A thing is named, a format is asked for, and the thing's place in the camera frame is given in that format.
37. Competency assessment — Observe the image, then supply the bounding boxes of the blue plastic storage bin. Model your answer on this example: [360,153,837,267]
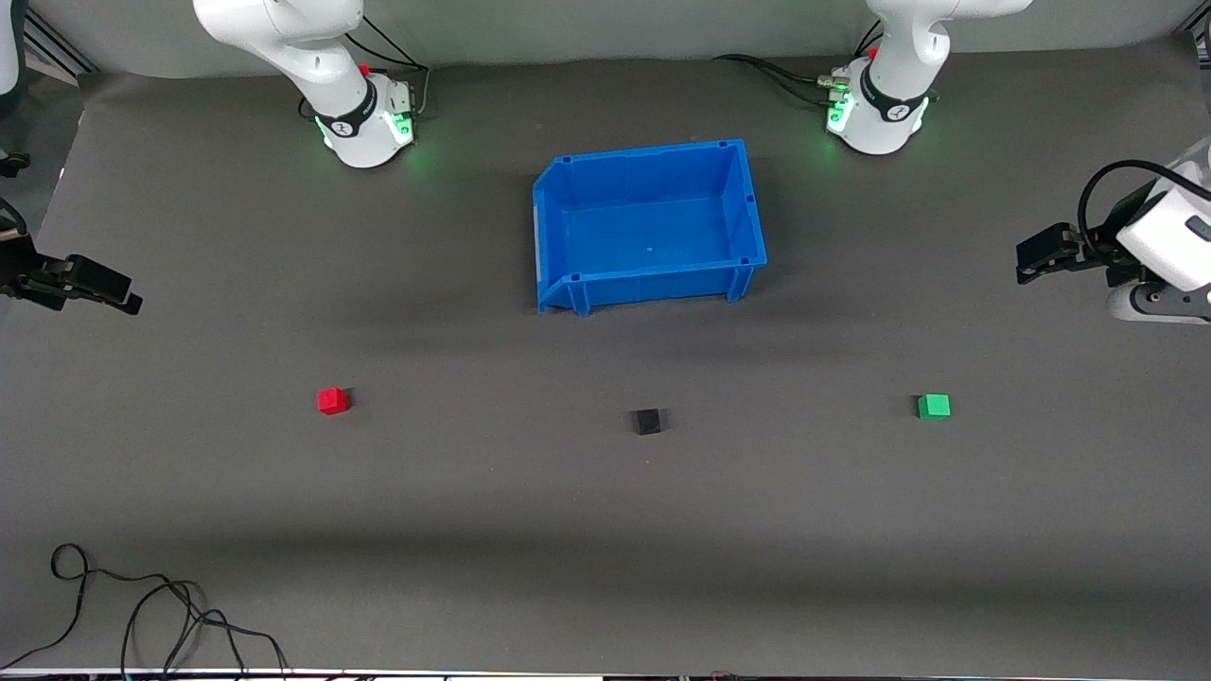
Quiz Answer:
[532,139,768,316]

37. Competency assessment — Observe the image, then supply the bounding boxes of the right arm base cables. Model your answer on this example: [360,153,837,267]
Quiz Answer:
[345,14,431,119]

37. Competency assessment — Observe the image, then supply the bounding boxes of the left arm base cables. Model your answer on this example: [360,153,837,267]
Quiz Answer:
[714,19,886,105]

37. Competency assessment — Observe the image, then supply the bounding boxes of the thin black loose cable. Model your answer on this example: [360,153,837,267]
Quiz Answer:
[0,542,290,677]

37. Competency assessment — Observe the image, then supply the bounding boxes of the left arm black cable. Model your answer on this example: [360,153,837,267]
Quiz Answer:
[1079,159,1184,275]

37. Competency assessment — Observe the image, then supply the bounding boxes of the dark grey table mat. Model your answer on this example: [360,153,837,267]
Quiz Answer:
[0,43,1211,674]

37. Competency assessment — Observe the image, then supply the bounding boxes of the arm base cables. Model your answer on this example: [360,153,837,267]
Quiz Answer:
[714,19,886,105]
[345,14,431,119]

